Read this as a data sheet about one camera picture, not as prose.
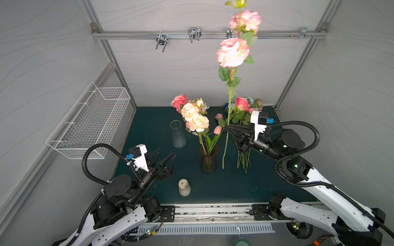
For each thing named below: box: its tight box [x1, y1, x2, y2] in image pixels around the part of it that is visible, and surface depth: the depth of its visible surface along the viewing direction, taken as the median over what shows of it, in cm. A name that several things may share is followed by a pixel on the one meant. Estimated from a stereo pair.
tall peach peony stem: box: [181, 99, 210, 156], surface depth 58 cm
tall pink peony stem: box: [215, 0, 262, 170], surface depth 35 cm
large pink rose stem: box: [170, 93, 188, 114], surface depth 68 cm
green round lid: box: [231, 237, 253, 246], surface depth 60 cm
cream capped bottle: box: [178, 178, 192, 197], surface depth 75 cm
